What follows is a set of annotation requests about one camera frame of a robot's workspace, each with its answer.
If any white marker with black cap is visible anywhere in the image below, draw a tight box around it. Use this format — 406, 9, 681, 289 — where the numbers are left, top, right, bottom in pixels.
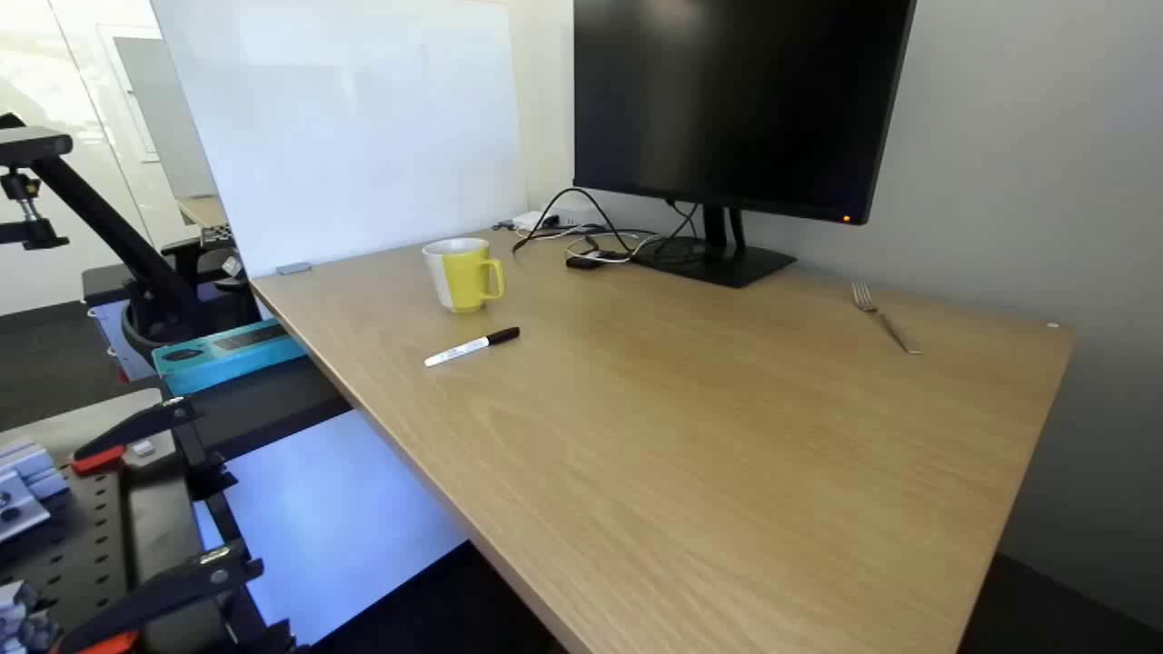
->
420, 322, 525, 371

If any white power strip box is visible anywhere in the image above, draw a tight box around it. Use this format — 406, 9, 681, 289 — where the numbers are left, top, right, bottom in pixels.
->
505, 211, 566, 236

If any white mug with yellow inside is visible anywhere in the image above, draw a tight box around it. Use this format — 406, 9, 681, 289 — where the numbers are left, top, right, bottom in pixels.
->
417, 236, 509, 316

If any black monitor stand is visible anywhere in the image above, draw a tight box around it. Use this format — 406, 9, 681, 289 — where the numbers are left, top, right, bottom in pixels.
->
631, 200, 800, 289

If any black computer monitor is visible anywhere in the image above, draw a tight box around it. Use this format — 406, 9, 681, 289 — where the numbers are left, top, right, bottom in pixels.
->
569, 0, 918, 227

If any pale thin strip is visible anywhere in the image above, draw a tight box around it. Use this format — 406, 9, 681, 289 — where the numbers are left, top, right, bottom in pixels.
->
846, 280, 915, 356

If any large white board panel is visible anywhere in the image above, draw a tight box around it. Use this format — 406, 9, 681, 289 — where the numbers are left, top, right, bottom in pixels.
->
148, 0, 532, 284

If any teal plastic tray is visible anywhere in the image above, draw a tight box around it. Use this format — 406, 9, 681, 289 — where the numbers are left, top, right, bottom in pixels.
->
148, 316, 308, 395

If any black perforated metal board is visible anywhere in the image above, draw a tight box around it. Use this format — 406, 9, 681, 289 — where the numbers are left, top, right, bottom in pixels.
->
0, 463, 205, 654

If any stack of blue white cards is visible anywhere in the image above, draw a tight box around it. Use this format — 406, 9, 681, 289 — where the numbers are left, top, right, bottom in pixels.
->
0, 437, 74, 540

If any black cable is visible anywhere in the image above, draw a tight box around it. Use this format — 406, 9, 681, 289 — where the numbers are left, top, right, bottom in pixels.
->
505, 180, 704, 261

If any black clamp with orange handle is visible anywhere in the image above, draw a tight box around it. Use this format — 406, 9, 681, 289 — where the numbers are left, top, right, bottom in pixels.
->
51, 540, 270, 654
65, 391, 205, 480

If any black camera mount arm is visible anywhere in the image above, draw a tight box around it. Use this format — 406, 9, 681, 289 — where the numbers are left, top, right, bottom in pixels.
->
0, 108, 250, 356

